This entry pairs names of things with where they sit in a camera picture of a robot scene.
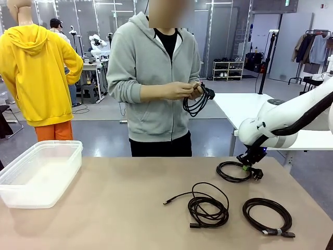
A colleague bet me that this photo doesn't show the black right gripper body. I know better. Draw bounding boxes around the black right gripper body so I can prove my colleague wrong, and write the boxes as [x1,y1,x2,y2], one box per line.
[236,145,267,167]

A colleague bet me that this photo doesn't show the black power cable angled plug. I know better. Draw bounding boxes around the black power cable angled plug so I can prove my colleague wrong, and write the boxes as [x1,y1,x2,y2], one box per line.
[215,160,264,183]

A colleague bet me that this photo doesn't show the dark braided cable grey tie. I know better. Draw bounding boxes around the dark braided cable grey tie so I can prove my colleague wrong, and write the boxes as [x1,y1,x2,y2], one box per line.
[241,197,297,239]

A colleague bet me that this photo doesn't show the black multi-loop power cable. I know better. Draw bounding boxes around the black multi-loop power cable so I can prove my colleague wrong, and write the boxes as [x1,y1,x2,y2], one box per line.
[182,84,216,118]

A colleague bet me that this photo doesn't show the thin black USB cable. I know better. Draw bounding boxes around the thin black USB cable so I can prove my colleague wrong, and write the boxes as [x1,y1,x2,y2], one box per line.
[163,181,230,229]

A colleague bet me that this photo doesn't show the person right forearm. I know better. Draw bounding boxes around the person right forearm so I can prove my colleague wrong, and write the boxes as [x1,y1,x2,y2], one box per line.
[106,77,157,104]

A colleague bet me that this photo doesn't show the person left forearm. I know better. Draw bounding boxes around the person left forearm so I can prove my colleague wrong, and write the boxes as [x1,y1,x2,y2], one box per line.
[191,59,202,84]

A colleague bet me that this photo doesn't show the person left hand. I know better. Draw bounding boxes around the person left hand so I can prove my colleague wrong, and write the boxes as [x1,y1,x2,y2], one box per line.
[189,82,207,101]

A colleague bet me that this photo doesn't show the person right hand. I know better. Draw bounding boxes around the person right hand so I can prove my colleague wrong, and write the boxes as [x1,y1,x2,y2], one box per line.
[156,82,196,102]

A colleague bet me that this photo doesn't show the white table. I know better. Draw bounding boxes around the white table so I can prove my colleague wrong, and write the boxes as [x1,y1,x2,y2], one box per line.
[211,92,333,172]

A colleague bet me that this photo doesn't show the person black trousers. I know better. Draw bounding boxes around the person black trousers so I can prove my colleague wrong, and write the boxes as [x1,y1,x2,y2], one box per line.
[129,131,193,157]

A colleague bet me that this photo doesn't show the wooden shoe rack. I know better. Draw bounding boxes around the wooden shoe rack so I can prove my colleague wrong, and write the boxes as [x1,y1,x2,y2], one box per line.
[212,60,245,81]

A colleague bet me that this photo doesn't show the black pole stand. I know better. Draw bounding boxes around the black pole stand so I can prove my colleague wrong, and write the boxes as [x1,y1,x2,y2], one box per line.
[258,29,279,95]

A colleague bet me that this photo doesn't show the black bags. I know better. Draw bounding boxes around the black bags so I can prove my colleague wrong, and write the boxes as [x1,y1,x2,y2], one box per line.
[245,52,265,73]

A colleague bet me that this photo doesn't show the black trolley cart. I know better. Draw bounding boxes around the black trolley cart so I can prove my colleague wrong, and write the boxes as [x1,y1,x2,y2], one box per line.
[299,76,326,96]

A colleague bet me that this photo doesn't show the clothes rack with garments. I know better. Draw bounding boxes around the clothes rack with garments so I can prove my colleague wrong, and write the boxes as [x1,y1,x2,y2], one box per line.
[287,30,333,85]

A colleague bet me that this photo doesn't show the person grey zip hoodie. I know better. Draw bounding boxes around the person grey zip hoodie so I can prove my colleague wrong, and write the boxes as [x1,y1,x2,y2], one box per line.
[106,11,202,143]

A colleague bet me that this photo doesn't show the person black t-shirt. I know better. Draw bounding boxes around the person black t-shirt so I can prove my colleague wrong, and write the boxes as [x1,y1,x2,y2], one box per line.
[153,28,179,62]

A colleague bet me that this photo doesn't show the grey step stool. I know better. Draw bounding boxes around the grey step stool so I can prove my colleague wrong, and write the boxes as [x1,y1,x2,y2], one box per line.
[80,83,99,104]

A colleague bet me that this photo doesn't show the background workbench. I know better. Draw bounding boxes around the background workbench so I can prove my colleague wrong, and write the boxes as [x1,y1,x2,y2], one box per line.
[82,61,106,104]

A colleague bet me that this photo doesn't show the orange trousers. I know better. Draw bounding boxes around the orange trousers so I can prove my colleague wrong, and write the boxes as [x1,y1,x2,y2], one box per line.
[34,120,74,143]

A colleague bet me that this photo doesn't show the clear plastic storage container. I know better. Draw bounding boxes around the clear plastic storage container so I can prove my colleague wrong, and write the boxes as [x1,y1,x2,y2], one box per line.
[0,140,84,209]

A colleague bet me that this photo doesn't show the yellow hoodie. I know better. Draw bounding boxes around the yellow hoodie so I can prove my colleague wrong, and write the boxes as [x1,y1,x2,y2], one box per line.
[0,23,84,128]

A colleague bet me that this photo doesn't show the background person with cap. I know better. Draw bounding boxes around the background person with cap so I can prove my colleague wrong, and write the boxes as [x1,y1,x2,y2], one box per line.
[49,17,83,108]

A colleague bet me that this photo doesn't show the black chair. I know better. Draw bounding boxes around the black chair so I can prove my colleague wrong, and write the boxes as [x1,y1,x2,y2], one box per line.
[0,104,24,140]

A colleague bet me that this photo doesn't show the beige mannequin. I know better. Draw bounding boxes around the beige mannequin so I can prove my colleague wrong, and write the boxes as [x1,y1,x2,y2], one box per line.
[6,0,33,27]

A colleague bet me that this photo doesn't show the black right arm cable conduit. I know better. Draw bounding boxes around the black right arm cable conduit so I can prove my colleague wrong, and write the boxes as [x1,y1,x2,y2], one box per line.
[244,90,333,157]

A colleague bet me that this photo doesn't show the black floor cable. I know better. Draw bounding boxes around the black floor cable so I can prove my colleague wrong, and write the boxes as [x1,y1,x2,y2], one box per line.
[71,103,91,115]

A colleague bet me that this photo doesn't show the background camera stand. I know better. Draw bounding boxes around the background camera stand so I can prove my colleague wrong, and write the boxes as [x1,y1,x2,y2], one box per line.
[68,25,84,58]

